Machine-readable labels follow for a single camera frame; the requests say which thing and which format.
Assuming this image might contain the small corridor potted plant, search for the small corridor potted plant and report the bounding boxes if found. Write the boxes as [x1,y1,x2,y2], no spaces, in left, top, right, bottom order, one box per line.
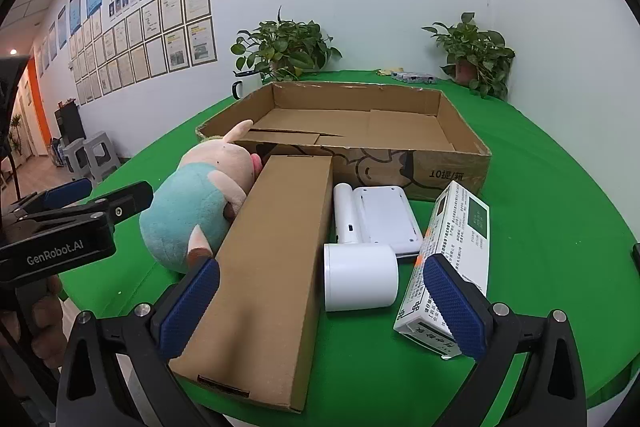
[9,114,24,154]

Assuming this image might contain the pack of small packets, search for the pack of small packets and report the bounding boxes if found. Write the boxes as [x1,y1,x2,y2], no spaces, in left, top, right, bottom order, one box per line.
[391,70,440,85]

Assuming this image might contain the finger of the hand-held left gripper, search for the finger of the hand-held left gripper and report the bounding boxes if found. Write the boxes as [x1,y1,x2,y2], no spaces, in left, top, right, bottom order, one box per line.
[20,180,154,230]
[7,179,94,219]

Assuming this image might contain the potted plant in orange pot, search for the potted plant in orange pot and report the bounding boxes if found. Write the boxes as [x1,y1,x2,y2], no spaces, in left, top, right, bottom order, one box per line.
[421,12,516,102]

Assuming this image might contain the large leafy potted plant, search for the large leafy potted plant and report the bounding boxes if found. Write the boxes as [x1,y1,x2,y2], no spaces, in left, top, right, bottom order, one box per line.
[230,7,343,82]

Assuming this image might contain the pink pig plush toy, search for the pink pig plush toy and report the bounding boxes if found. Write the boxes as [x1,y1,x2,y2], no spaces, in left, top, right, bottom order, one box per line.
[139,119,263,275]

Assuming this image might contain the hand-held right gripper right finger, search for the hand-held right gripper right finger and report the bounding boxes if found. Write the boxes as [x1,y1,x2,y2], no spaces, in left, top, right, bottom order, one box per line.
[422,253,590,427]

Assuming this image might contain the white mug with black handle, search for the white mug with black handle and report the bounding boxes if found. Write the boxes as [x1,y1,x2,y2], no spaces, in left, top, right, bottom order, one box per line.
[231,72,263,102]

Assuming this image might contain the long brown cardboard box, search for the long brown cardboard box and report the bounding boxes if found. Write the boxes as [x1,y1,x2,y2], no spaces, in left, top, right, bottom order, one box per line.
[167,154,335,414]

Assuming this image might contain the person's left hand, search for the person's left hand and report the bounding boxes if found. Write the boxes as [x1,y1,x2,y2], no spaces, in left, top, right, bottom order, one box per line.
[27,274,66,358]

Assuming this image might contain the black cabinet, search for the black cabinet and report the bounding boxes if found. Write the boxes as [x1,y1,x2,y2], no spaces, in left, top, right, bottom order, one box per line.
[55,101,85,142]

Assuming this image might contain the white hair dryer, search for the white hair dryer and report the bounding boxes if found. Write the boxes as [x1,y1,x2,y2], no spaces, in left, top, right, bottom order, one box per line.
[323,182,399,313]

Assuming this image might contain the grey plastic stool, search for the grey plastic stool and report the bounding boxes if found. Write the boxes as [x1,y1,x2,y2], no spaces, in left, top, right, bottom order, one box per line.
[82,132,122,185]
[62,139,91,180]

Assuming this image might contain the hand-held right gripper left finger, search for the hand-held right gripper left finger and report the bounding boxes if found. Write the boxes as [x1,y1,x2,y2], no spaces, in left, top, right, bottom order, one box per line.
[56,256,223,427]

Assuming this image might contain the white flat electronic device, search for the white flat electronic device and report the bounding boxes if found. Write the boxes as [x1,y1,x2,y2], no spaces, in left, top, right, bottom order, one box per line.
[352,186,425,258]

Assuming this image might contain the white and green medicine box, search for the white and green medicine box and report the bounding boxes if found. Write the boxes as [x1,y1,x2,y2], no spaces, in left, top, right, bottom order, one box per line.
[393,179,491,360]

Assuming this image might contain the cardboard tray box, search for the cardboard tray box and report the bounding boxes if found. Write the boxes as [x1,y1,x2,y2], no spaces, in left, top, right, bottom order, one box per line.
[195,81,493,208]

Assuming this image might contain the green tablecloth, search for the green tablecloth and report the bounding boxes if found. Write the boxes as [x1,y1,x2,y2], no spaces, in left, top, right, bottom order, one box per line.
[57,69,640,410]

